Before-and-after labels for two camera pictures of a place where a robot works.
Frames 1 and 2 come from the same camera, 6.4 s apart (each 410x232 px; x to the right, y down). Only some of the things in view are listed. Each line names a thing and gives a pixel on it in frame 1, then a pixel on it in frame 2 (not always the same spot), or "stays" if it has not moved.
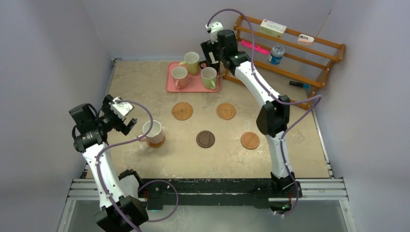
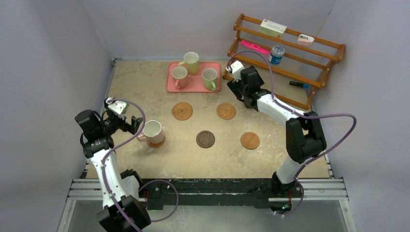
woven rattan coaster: (226, 111) stays
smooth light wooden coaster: (157, 144) stays
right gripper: (209, 47) → (235, 85)
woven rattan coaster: (182, 111) stays
